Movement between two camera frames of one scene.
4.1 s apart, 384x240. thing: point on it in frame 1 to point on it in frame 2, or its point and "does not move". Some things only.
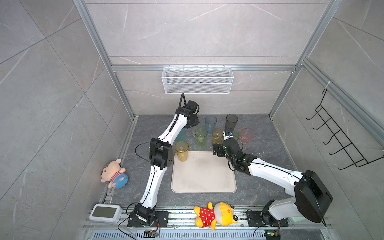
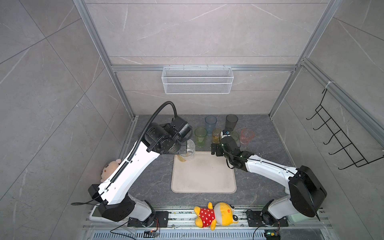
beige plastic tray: x=202 y=172 does not move
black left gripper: x=197 y=121 to x=180 y=143
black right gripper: x=221 y=148 does not move
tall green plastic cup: x=201 y=133 does not move
